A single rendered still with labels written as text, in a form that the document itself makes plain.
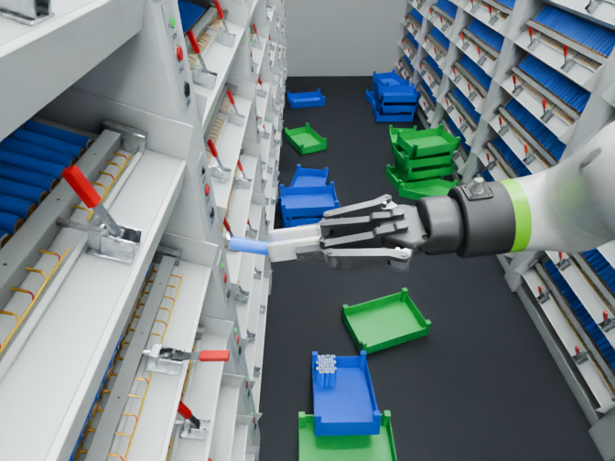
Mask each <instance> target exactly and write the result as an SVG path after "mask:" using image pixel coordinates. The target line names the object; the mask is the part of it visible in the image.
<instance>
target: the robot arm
mask: <svg viewBox="0 0 615 461"><path fill-rule="evenodd" d="M482 182H483V178H481V177H475V178H474V184H470V185H463V186H457V187H452V188H451V189H450V190H449V192H448V194H447V195H440V196H433V197H425V198H421V199H419V200H418V201H417V203H416V204H415V205H413V206H407V205H398V206H397V205H396V204H394V203H393V202H392V198H391V195H388V194H387V195H383V196H381V197H379V198H377V199H375V200H371V201H366V202H362V203H359V204H355V205H350V206H347V207H343V208H339V209H332V210H328V211H325V212H324V213H323V219H322V220H321V221H320V222H319V223H314V224H306V225H299V226H296V227H295V228H287V229H279V230H270V231H269V232H268V237H269V240H270V242H269V243H267V244H266V248H267V250H268V253H269V256H270V259H271V262H272V263H273V262H280V261H287V260H294V259H297V260H298V261H305V260H312V259H319V258H321V259H324V260H325V261H326V263H327V264H328V267H329V268H330V269H331V270H392V271H395V272H398V273H407V272H408V271H409V262H410V260H411V258H412V256H415V255H418V254H419V253H421V252H424V253H425V254H426V255H438V254H446V253H453V252H455V253H456V254H457V256H459V257H460V258H462V259H464V258H472V257H480V256H488V255H495V254H504V253H511V252H529V251H551V252H586V251H590V250H593V249H596V248H598V247H599V246H601V245H604V244H606V243H608V242H610V241H614V240H615V121H614V122H612V123H610V124H608V125H607V126H605V127H604V128H602V129H601V130H600V131H598V132H597V133H596V134H595V135H594V136H593V137H592V138H591V139H590V140H589V141H588V142H587V143H586V144H585V145H583V146H582V147H581V148H580V149H579V150H578V151H577V152H575V153H574V154H573V155H572V156H571V157H569V158H568V159H566V160H565V161H563V162H561V163H560V164H558V165H556V166H553V167H551V168H549V169H547V170H545V171H542V172H539V173H536V174H532V175H530V176H526V177H517V178H512V179H505V180H498V181H492V182H485V183H482ZM377 223H378V228H377ZM332 238H334V239H332ZM326 239H329V240H326Z"/></svg>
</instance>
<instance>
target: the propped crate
mask: <svg viewBox="0 0 615 461"><path fill-rule="evenodd" d="M317 357H318V352H317V351H312V377H313V399H314V423H315V436H317V435H368V434H380V423H381V413H380V411H378V408H377V403H376V400H375V396H374V391H373V387H372V380H371V376H370V372H369V369H368V364H367V360H366V351H365V350H361V355H360V356H351V357H336V358H335V361H336V368H337V383H335V384H334V387H330V386H329V387H325V386H324V387H319V386H318V384H317V383H316V361H317Z"/></svg>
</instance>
